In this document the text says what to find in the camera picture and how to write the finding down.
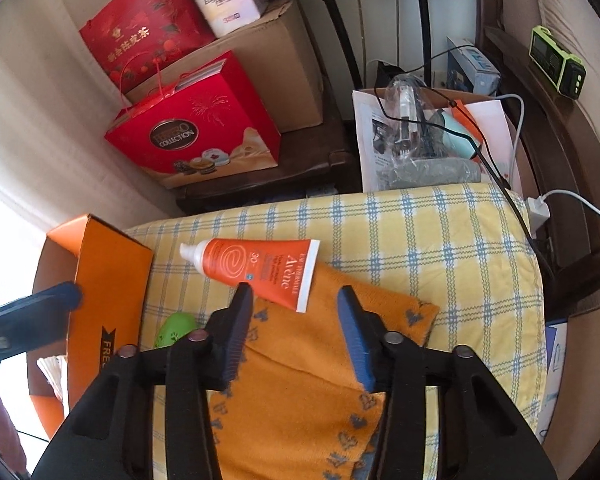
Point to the blue and white box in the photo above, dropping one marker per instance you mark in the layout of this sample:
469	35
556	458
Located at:
472	67

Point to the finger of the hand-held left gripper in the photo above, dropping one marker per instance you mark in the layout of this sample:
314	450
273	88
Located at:
62	296

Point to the white open box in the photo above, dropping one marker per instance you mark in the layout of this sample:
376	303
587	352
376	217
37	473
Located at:
375	160

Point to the clear plastic item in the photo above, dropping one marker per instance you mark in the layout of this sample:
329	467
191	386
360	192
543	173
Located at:
405	105

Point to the red gift bag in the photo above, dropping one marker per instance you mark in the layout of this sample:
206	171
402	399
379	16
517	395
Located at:
140	25

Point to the beige sofa cushion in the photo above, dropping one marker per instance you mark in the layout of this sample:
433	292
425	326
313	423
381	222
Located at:
580	10

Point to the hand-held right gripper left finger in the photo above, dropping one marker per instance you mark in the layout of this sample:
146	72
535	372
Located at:
237	332

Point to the orange sunscreen tube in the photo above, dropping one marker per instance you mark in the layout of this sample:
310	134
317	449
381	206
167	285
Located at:
250	265

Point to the white curtain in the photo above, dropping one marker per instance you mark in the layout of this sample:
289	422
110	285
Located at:
55	125

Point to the orange cardboard box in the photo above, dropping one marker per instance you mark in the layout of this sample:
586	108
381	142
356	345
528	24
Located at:
110	280

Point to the green paw-print toy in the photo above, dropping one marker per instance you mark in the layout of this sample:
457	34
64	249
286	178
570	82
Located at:
172	330

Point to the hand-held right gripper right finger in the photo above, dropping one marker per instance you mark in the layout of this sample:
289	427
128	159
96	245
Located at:
357	347

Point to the orange patterned cloth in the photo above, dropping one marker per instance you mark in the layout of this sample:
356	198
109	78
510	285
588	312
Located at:
300	400

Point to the brown cardboard box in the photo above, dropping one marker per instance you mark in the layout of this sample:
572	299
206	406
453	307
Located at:
285	70

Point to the dark wooden side table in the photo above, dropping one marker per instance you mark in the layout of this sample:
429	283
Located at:
330	170

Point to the green handheld device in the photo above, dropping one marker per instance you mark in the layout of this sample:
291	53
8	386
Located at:
555	57

